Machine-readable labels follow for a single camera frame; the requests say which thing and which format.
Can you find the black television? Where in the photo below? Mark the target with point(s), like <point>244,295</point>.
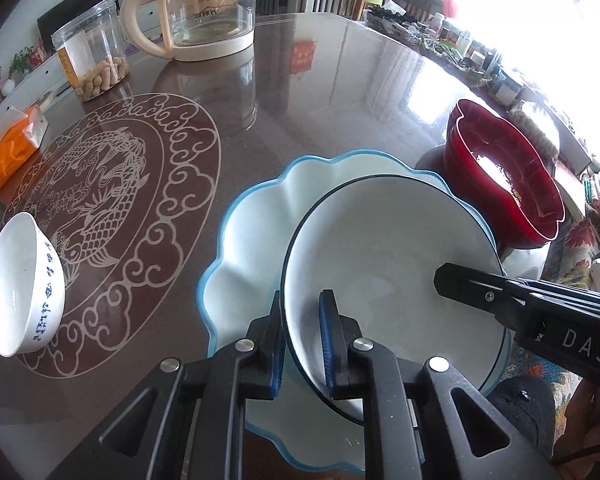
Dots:
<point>60,15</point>

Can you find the red flower-shaped dish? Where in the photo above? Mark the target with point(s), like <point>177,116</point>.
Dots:
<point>490,164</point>

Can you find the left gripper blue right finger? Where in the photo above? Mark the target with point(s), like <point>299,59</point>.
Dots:
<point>343,380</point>

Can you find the white tv cabinet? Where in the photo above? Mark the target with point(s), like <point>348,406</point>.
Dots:
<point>49,76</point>

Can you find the basket of sundries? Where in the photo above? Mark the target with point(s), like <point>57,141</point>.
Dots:
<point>388,20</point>

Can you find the white bowl blue characters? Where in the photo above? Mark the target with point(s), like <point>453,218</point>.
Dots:
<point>32,287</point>

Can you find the glass kettle cream handle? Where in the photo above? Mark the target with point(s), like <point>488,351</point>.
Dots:
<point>193,30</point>

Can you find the bagged snack pack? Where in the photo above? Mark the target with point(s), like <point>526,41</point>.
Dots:
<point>538,127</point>

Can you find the clear plastic peanut jar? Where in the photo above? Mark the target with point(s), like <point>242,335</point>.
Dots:
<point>90,49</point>

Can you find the white ribbed bowl black rim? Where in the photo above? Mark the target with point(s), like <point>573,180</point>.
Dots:
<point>377,242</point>

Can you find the orange tissue pack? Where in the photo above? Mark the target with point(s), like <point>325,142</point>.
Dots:
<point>21,135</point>

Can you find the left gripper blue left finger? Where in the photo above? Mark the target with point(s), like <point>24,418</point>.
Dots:
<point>264,371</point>

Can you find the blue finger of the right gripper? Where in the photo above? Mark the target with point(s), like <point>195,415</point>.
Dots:
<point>558,323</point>

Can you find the blue scalloped bowl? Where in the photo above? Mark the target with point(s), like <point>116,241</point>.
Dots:
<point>240,284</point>

